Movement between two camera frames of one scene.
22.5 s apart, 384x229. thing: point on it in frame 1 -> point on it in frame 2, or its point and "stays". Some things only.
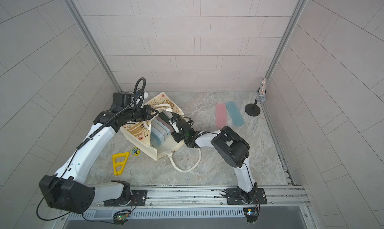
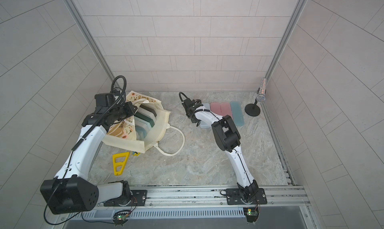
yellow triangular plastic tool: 119,164 stays
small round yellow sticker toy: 135,151 stays
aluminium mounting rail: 278,196 stays
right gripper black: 176,136 -> 193,119
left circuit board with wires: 121,217 stays
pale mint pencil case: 159,133 -> 207,106
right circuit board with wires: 252,213 stays
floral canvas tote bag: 162,103 -> 123,133
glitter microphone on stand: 252,109 stays
